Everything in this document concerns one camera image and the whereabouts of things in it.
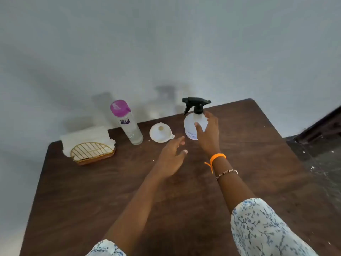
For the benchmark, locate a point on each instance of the person's left hand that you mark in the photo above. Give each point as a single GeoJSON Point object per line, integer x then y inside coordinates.
{"type": "Point", "coordinates": [167, 159]}

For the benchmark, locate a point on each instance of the person's right hand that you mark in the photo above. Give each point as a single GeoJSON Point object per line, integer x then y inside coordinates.
{"type": "Point", "coordinates": [211, 138]}

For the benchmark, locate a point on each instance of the person's left thumb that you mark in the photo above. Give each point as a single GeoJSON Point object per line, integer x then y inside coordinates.
{"type": "Point", "coordinates": [181, 154]}

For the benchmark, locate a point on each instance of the person's right thumb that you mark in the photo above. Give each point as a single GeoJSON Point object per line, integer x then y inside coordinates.
{"type": "Point", "coordinates": [199, 129]}

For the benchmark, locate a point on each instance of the white spray bottle black trigger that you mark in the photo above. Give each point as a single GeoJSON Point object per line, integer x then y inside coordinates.
{"type": "Point", "coordinates": [193, 125]}

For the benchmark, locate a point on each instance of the person's left forearm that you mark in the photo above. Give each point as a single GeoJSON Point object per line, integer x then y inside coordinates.
{"type": "Point", "coordinates": [135, 210]}

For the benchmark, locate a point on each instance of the person's right forearm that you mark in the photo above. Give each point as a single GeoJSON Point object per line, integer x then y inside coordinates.
{"type": "Point", "coordinates": [231, 186]}

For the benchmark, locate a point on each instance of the white plastic funnel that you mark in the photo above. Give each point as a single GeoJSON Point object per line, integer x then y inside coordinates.
{"type": "Point", "coordinates": [160, 132]}

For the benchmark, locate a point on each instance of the orange wristband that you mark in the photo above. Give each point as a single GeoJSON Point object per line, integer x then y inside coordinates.
{"type": "Point", "coordinates": [217, 158]}

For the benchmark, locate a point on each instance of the clear bottle with purple cap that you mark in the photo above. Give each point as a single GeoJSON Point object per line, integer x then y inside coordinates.
{"type": "Point", "coordinates": [127, 122]}

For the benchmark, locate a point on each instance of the white paper napkins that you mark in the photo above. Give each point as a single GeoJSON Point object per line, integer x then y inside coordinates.
{"type": "Point", "coordinates": [85, 137]}

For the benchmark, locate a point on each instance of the floral white right sleeve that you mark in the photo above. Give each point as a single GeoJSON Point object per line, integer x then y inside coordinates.
{"type": "Point", "coordinates": [263, 229]}

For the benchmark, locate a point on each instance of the floral white sleeve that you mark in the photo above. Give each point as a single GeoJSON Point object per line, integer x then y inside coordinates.
{"type": "Point", "coordinates": [106, 249]}
{"type": "Point", "coordinates": [263, 229]}

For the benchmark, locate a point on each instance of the floral white left sleeve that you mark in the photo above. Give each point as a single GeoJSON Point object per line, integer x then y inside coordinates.
{"type": "Point", "coordinates": [106, 249]}

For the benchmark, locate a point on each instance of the dark wooden furniture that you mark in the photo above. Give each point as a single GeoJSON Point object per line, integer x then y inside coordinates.
{"type": "Point", "coordinates": [321, 126]}

